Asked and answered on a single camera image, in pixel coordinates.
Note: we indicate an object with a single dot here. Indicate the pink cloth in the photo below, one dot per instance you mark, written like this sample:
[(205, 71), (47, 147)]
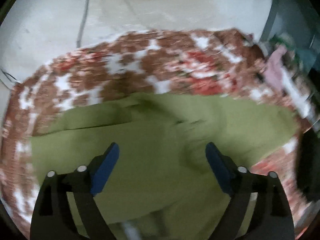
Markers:
[(273, 74)]

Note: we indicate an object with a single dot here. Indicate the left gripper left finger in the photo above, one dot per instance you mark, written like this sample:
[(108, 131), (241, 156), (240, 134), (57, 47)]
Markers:
[(65, 207)]

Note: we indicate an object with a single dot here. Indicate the olive green jacket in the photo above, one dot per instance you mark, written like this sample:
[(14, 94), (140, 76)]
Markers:
[(162, 183)]

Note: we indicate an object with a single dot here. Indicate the floral red brown blanket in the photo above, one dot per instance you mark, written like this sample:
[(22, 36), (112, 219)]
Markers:
[(197, 62)]

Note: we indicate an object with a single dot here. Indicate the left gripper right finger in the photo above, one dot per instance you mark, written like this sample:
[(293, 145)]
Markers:
[(258, 208)]

